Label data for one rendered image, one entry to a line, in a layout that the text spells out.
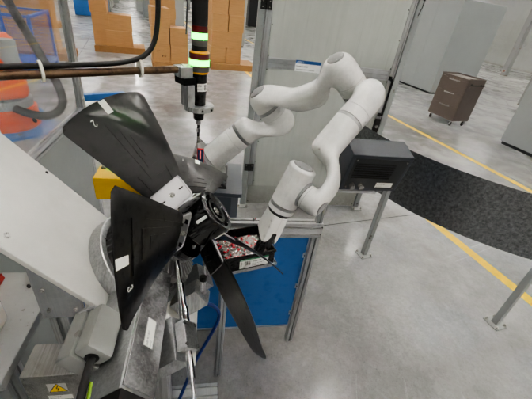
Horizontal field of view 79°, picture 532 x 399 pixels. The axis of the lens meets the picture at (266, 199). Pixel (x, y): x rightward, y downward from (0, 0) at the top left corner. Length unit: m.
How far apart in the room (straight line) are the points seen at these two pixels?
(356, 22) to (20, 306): 2.54
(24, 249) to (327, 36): 2.37
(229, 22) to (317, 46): 6.32
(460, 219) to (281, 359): 1.41
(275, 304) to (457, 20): 9.25
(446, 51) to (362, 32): 7.59
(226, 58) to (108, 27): 3.01
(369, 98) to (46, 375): 1.12
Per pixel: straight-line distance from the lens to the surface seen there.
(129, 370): 0.65
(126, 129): 0.81
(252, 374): 1.94
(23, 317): 1.16
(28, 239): 0.80
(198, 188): 0.96
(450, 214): 2.40
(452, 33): 10.27
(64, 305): 0.96
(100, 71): 0.69
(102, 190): 1.32
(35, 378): 1.07
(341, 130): 0.98
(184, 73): 0.75
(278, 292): 1.75
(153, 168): 0.81
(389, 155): 1.35
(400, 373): 2.20
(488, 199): 2.33
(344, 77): 1.16
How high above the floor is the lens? 1.69
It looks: 32 degrees down
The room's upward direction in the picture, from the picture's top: 8 degrees clockwise
